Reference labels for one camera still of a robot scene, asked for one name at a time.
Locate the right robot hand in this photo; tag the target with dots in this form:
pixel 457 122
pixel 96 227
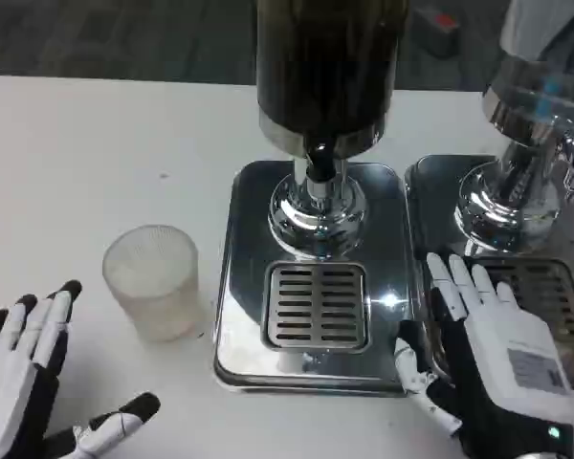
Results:
pixel 507 349

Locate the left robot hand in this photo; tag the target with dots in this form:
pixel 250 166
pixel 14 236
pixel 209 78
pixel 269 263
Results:
pixel 19 363

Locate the steel drip grid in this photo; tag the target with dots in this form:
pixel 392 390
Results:
pixel 550 291
pixel 315 306

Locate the clear ribbed glass cup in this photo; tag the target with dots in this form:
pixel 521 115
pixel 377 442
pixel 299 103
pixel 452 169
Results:
pixel 154 283

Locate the steel drip tray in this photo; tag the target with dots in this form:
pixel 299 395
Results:
pixel 311 282
pixel 440 201

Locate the clear drink dispenser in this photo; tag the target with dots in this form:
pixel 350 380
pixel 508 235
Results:
pixel 531 129

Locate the black dispenser tap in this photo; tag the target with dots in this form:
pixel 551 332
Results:
pixel 318 162

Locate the dark drink dispenser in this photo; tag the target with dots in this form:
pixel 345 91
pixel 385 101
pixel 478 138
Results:
pixel 321 119

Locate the dark box with red label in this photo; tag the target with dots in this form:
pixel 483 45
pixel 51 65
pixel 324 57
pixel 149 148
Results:
pixel 436 29

